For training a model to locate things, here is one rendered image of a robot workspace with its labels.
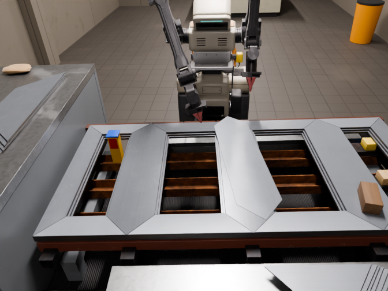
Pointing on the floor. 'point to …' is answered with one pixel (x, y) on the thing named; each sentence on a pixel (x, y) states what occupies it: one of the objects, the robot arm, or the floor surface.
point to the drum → (365, 20)
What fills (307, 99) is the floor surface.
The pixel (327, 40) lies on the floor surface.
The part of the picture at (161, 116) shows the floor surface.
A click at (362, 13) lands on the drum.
